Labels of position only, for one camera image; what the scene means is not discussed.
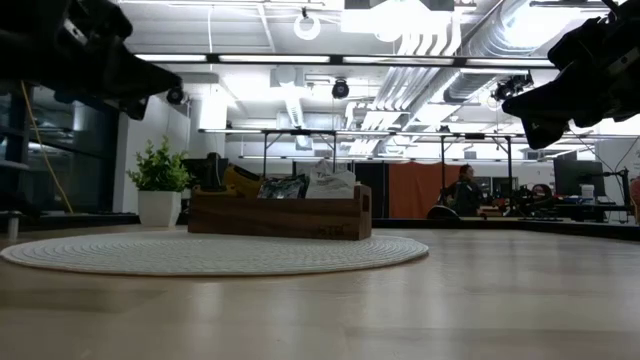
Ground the orange partition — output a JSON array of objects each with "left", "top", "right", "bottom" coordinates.
[{"left": 388, "top": 161, "right": 466, "bottom": 220}]

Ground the black workstation frame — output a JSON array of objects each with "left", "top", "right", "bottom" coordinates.
[{"left": 262, "top": 128, "right": 516, "bottom": 201}]

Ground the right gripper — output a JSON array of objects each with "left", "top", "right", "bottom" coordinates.
[{"left": 501, "top": 0, "right": 640, "bottom": 151}]

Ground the silver ventilation duct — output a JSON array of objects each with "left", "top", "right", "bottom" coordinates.
[{"left": 442, "top": 0, "right": 556, "bottom": 104}]

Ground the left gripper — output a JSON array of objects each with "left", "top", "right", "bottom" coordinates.
[{"left": 0, "top": 0, "right": 184, "bottom": 121}]

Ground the black ceiling spotlight cluster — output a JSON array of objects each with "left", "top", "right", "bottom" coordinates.
[{"left": 491, "top": 72, "right": 535, "bottom": 103}]

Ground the dark blue blackcurrant tea packet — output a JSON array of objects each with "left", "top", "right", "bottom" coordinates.
[{"left": 257, "top": 173, "right": 311, "bottom": 200}]

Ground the black metal table frame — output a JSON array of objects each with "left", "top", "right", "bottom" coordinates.
[{"left": 0, "top": 209, "right": 640, "bottom": 243}]

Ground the white round woven placemat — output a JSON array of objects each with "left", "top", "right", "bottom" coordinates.
[{"left": 0, "top": 229, "right": 430, "bottom": 277}]

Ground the white ring lamp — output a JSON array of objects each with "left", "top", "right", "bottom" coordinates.
[{"left": 293, "top": 7, "right": 322, "bottom": 42}]

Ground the person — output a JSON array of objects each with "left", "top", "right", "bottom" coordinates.
[
  {"left": 524, "top": 182, "right": 554, "bottom": 204},
  {"left": 439, "top": 163, "right": 487, "bottom": 218}
]

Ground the small green potted plant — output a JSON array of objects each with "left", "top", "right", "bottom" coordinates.
[{"left": 125, "top": 135, "right": 194, "bottom": 229}]

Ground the wooden three-compartment tea box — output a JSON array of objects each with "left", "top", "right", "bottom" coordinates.
[{"left": 187, "top": 183, "right": 373, "bottom": 242}]

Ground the yellow cable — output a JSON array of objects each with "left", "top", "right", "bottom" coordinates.
[{"left": 19, "top": 79, "right": 75, "bottom": 216}]

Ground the black overhead light beam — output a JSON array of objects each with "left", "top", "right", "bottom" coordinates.
[{"left": 134, "top": 52, "right": 559, "bottom": 70}]

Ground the white orange tea packet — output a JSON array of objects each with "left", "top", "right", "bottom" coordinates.
[
  {"left": 304, "top": 168, "right": 359, "bottom": 200},
  {"left": 305, "top": 158, "right": 334, "bottom": 182}
]

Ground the black desk monitor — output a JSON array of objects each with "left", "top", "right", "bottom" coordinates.
[
  {"left": 553, "top": 158, "right": 606, "bottom": 199},
  {"left": 182, "top": 152, "right": 230, "bottom": 192}
]

